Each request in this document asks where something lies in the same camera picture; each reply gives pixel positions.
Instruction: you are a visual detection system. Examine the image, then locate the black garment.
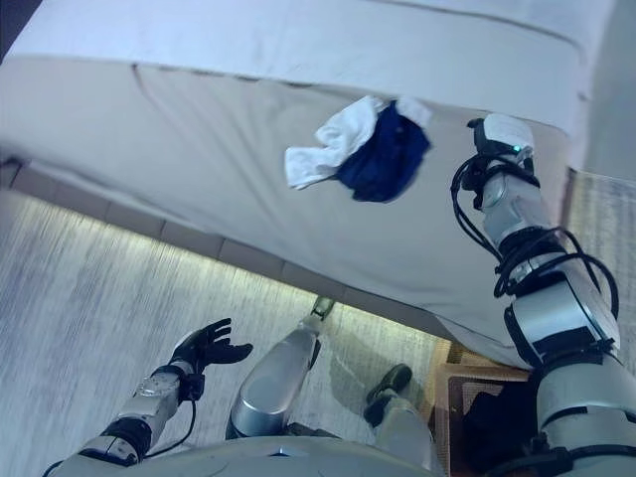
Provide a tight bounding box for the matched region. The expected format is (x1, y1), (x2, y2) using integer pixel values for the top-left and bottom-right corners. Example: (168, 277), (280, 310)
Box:
(461, 390), (543, 453)

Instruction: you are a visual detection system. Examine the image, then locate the grey robot torso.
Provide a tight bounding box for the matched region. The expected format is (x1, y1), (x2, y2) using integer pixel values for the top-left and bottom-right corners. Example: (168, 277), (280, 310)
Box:
(49, 434), (448, 477)

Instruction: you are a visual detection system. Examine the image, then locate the silver left robot leg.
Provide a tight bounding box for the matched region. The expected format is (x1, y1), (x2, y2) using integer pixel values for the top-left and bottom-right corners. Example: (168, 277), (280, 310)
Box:
(226, 295), (334, 441)

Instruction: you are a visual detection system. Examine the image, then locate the white duvet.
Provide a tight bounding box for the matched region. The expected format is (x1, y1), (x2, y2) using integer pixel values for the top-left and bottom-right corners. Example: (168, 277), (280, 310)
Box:
(9, 0), (612, 170)

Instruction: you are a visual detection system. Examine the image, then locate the tan wicker basket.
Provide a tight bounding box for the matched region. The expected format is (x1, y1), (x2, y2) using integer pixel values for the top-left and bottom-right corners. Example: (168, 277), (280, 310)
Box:
(426, 340), (543, 477)

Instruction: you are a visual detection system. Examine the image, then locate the white garment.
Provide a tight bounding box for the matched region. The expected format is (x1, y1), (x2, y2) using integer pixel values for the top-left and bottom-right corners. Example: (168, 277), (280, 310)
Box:
(283, 94), (433, 191)

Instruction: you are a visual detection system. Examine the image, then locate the grey striped area rug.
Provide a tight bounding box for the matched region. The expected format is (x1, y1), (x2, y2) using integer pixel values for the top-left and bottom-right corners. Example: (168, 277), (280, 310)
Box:
(0, 168), (636, 477)

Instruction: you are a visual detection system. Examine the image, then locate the dark blue garment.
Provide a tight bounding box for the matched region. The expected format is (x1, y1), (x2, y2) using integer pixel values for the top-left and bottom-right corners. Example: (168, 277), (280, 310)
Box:
(336, 99), (432, 204)

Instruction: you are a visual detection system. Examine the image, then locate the silver robot leg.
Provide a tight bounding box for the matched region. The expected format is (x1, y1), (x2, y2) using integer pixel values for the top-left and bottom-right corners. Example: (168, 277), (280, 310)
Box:
(226, 295), (334, 441)
(362, 363), (433, 458)

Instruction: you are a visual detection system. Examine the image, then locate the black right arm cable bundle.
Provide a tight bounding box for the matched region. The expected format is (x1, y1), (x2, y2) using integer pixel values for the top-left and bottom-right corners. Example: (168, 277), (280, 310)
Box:
(450, 154), (621, 349)

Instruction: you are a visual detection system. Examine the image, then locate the silver right robot leg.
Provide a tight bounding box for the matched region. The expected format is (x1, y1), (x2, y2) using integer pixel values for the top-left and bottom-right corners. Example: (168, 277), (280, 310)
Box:
(362, 363), (433, 458)

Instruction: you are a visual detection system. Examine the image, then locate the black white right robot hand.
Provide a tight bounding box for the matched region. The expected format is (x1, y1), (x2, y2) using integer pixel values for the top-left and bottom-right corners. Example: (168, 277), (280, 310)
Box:
(466, 112), (538, 173)

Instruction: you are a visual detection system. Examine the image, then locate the bed with beige cover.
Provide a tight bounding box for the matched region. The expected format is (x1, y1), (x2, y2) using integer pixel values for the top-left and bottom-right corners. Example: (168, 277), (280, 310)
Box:
(0, 54), (570, 372)

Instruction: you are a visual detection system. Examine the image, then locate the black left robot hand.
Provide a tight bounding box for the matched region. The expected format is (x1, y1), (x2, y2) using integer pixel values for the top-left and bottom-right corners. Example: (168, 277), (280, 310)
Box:
(168, 317), (254, 377)

